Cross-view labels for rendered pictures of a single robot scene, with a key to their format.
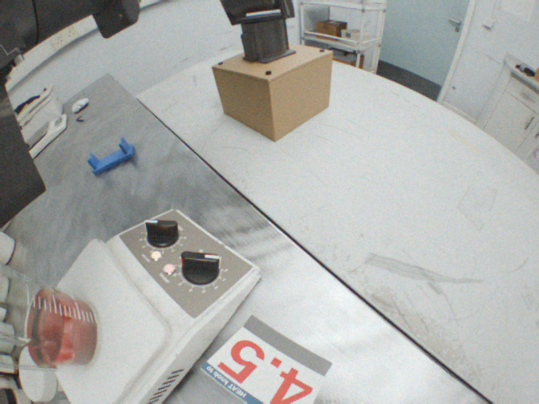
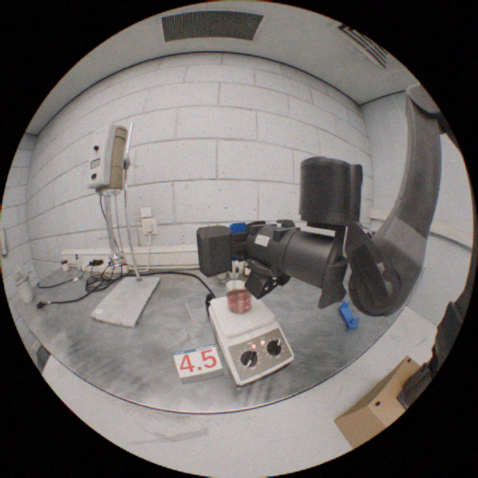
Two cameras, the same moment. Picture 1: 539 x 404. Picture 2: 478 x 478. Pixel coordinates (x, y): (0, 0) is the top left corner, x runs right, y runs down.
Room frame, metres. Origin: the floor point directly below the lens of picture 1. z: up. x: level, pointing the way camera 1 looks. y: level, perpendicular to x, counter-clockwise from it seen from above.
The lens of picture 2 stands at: (0.10, -0.07, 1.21)
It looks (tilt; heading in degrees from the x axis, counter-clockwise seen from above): 14 degrees down; 114
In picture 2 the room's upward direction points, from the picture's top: straight up
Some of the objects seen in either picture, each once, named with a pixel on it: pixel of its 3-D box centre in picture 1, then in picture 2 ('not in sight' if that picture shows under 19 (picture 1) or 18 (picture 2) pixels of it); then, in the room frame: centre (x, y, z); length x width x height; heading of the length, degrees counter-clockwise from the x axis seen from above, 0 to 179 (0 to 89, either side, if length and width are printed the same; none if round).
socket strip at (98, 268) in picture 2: not in sight; (103, 267); (-0.82, 0.07, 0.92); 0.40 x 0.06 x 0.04; 35
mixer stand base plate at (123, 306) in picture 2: not in sight; (127, 296); (-0.43, 0.07, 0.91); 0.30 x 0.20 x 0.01; 125
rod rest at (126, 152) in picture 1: (109, 155); (349, 313); (0.31, 0.29, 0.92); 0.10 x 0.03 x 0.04; 101
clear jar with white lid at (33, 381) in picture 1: (59, 373); not in sight; (-0.06, 0.26, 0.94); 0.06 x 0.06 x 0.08
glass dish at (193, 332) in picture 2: not in sight; (196, 329); (-0.10, 0.11, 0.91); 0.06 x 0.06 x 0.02
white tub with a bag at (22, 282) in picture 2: not in sight; (22, 280); (-0.87, -0.52, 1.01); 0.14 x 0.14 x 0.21
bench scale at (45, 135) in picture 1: (41, 138); not in sight; (0.62, 0.85, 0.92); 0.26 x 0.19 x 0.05; 126
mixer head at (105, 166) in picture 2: not in sight; (106, 159); (-0.43, 0.06, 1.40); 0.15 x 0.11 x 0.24; 125
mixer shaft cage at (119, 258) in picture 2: not in sight; (112, 228); (-0.44, 0.08, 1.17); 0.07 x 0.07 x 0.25
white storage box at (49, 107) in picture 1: (35, 116); not in sight; (0.84, 1.07, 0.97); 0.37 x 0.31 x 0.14; 39
